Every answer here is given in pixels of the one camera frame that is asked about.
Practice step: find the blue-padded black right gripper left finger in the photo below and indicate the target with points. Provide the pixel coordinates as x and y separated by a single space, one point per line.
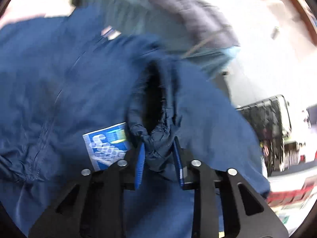
93 206

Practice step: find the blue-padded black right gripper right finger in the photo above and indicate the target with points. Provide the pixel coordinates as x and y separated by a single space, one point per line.
224 194

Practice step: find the navy blue jacket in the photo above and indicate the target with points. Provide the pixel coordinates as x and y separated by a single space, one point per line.
61 79

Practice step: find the grey purple quilt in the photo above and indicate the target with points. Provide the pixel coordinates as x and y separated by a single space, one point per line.
204 21

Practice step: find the black wire shelf rack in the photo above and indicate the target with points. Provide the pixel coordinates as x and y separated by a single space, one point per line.
270 120

